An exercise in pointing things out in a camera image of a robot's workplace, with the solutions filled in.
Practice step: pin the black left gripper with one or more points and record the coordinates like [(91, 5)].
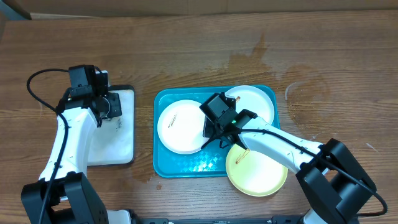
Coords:
[(116, 111)]

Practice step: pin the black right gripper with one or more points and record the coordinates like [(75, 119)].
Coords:
[(211, 132)]

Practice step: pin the white plate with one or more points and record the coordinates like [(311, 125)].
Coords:
[(253, 99)]

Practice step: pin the pink plate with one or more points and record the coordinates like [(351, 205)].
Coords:
[(180, 127)]

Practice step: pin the yellow plate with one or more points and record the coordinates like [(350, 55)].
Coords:
[(253, 173)]

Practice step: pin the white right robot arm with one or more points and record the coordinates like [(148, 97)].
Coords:
[(334, 183)]

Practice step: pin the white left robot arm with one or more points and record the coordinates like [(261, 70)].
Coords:
[(63, 193)]

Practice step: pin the teal plastic tray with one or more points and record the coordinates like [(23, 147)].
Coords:
[(209, 162)]

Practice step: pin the black tray with soapy water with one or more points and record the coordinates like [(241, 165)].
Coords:
[(113, 142)]

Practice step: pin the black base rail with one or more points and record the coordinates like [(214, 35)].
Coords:
[(278, 219)]

